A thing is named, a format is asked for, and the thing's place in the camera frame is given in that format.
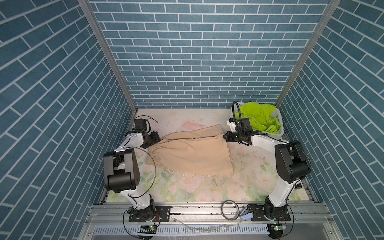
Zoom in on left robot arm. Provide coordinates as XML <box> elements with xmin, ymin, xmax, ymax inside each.
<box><xmin>103</xmin><ymin>115</ymin><xmax>161</xmax><ymax>214</ymax></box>

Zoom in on black coiled cable loop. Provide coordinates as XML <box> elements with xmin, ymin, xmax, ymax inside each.
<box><xmin>221</xmin><ymin>200</ymin><xmax>241</xmax><ymax>222</ymax></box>

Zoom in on beige shorts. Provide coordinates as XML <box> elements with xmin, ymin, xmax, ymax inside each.
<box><xmin>147</xmin><ymin>125</ymin><xmax>234</xmax><ymax>176</ymax></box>

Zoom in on lime green shorts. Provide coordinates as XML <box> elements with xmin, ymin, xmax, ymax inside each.
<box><xmin>234</xmin><ymin>101</ymin><xmax>282</xmax><ymax>135</ymax></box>

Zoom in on black corrugated cable hose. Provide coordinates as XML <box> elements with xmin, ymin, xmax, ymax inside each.
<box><xmin>231</xmin><ymin>101</ymin><xmax>244</xmax><ymax>133</ymax></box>

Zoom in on white slotted cable duct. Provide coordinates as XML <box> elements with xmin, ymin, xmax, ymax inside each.
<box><xmin>94</xmin><ymin>224</ymin><xmax>270</xmax><ymax>237</ymax></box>

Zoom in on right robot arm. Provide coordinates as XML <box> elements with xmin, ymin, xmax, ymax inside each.
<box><xmin>223</xmin><ymin>118</ymin><xmax>312</xmax><ymax>219</ymax></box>

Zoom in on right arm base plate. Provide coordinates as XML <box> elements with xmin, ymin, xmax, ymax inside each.
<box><xmin>247</xmin><ymin>204</ymin><xmax>291</xmax><ymax>222</ymax></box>

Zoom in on blue white connector plug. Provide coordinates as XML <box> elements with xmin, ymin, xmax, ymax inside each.
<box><xmin>240</xmin><ymin>212</ymin><xmax>254</xmax><ymax>221</ymax></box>

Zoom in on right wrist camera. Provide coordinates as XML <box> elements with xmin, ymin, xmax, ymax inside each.
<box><xmin>227</xmin><ymin>118</ymin><xmax>237</xmax><ymax>133</ymax></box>

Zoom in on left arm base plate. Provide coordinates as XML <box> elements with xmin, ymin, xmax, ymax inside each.
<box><xmin>129</xmin><ymin>206</ymin><xmax>171</xmax><ymax>223</ymax></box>

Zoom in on aluminium front rail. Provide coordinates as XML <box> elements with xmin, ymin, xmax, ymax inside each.
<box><xmin>80</xmin><ymin>202</ymin><xmax>342</xmax><ymax>240</ymax></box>

